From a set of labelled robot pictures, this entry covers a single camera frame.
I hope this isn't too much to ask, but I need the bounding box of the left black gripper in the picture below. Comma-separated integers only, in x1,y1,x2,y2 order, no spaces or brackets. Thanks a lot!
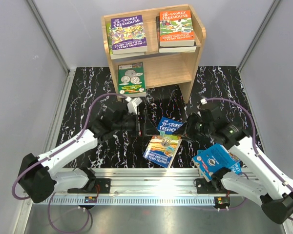
113,111,160,137

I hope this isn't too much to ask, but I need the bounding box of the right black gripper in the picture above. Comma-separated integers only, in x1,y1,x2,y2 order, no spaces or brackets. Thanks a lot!
173,113,215,143

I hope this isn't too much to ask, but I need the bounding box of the dark blue 91-Storey Treehouse book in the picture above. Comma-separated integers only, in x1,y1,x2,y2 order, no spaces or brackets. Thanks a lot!
143,117,183,168

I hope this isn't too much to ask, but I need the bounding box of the green coin cover book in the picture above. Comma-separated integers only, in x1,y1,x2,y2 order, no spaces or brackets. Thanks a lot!
118,62,146,97

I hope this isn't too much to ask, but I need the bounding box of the purple 52-Storey Treehouse book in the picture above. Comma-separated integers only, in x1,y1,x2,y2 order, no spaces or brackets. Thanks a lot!
110,15,147,55

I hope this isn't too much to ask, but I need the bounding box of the orange 78-Storey Treehouse book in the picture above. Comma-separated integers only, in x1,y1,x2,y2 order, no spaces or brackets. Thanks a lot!
159,10,195,47

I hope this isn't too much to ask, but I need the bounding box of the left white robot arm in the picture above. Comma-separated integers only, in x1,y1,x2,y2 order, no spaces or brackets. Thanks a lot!
15,111,159,203

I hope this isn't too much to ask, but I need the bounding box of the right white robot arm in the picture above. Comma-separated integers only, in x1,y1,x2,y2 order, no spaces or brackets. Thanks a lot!
173,102,293,224

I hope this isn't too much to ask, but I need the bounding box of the light blue paperback book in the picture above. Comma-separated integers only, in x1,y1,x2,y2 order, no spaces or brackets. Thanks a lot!
192,144,240,182

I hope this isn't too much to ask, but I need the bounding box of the wooden two-tier shelf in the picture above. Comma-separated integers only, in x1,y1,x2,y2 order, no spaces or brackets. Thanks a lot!
101,4,206,103

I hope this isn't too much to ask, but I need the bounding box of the blue Storey Treehouse book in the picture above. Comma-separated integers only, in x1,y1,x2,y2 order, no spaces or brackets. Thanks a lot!
230,162,242,175

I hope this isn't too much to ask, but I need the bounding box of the black marble pattern mat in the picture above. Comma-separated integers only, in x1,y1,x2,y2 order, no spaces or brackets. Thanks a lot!
57,66,252,168

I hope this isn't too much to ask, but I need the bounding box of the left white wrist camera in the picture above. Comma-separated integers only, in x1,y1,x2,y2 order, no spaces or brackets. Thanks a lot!
125,97,142,115

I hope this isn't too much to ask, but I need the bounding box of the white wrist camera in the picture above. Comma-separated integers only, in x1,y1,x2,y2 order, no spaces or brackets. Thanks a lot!
125,97,142,115
200,98,207,105

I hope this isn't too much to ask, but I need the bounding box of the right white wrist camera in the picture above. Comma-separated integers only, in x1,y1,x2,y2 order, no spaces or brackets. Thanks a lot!
200,98,207,105

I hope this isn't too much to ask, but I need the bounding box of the aluminium rail frame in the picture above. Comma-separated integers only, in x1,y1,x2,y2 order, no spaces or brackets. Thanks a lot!
13,68,293,234

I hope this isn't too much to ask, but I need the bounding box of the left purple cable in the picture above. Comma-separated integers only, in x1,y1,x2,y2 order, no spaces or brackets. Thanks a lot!
11,94,130,233

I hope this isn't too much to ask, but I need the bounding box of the purple cable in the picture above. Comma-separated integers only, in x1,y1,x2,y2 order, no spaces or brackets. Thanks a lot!
11,94,130,233
192,97,293,224

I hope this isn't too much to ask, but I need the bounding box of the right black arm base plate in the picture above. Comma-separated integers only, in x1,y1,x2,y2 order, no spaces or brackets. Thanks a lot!
193,178,228,195

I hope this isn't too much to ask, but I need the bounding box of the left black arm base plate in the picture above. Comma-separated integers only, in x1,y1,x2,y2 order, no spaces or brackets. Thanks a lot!
67,178,111,194

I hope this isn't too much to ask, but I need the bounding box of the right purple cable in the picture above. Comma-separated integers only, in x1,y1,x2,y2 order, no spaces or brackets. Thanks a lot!
192,97,293,224

